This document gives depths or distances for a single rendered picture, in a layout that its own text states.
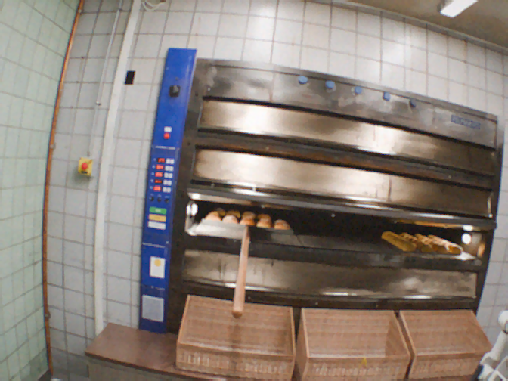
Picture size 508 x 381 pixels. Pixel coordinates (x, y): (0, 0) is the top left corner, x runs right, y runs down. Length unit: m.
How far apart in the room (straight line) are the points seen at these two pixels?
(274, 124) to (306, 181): 0.33
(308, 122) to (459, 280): 1.35
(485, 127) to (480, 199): 0.46
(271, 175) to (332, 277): 0.63
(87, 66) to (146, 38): 0.39
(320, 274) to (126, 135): 1.26
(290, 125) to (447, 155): 0.94
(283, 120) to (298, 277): 0.81
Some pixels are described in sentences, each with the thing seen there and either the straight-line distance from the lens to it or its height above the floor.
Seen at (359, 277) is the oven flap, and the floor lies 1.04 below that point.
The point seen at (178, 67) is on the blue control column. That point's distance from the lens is 2.59.
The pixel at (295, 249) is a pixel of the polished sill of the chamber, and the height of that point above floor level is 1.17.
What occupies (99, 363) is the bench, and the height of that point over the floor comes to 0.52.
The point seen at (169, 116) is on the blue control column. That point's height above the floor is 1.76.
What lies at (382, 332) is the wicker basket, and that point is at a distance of 2.75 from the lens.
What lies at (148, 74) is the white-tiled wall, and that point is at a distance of 2.64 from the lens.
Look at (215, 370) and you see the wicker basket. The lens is 2.26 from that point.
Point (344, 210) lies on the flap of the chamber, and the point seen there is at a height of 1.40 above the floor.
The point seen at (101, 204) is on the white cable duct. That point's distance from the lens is 2.65.
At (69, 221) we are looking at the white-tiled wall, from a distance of 2.76.
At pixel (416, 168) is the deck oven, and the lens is 2.70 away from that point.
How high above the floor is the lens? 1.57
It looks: 3 degrees down
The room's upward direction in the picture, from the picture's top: 7 degrees clockwise
